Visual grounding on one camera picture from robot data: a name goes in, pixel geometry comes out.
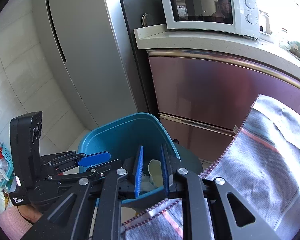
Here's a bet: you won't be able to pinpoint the white paper cup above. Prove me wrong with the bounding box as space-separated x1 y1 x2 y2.
148 159 163 188

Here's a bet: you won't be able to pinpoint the maroon base cabinets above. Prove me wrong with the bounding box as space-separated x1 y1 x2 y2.
148 50 300 161

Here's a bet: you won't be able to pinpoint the white paper tissue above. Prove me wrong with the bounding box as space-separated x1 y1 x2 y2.
140 174 157 192

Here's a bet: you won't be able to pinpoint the person's left hand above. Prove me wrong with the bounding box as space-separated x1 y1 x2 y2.
17 205 43 224

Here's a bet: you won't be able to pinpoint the silver refrigerator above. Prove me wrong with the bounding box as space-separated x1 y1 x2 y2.
32 0 148 129

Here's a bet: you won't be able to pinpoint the pink sleeve left forearm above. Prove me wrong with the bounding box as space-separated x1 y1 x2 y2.
0 206 32 239

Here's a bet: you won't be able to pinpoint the teal plastic trash bin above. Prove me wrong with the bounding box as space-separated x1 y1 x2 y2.
77 112 182 204

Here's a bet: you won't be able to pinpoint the white microwave oven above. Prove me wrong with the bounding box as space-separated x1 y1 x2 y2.
161 0 260 39

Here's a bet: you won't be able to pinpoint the purple checked tablecloth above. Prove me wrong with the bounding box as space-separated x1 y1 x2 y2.
120 94 300 240

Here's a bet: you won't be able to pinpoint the white kitchen countertop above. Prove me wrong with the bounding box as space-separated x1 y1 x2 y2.
134 24 300 81

